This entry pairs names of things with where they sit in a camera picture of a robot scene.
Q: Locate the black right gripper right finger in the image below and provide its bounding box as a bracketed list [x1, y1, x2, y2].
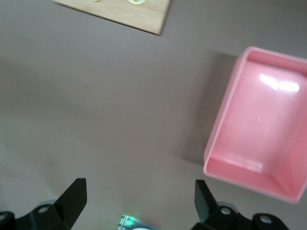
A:
[191, 179, 287, 230]

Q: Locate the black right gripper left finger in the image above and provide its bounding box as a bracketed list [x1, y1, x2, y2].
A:
[0, 177, 87, 230]

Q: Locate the pink plastic bin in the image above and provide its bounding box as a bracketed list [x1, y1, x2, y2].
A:
[203, 46, 307, 204]

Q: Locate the wooden cutting board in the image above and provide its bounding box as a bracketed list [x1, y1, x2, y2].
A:
[51, 0, 173, 36]

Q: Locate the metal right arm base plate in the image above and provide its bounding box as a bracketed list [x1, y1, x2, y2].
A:
[118, 214, 156, 230]

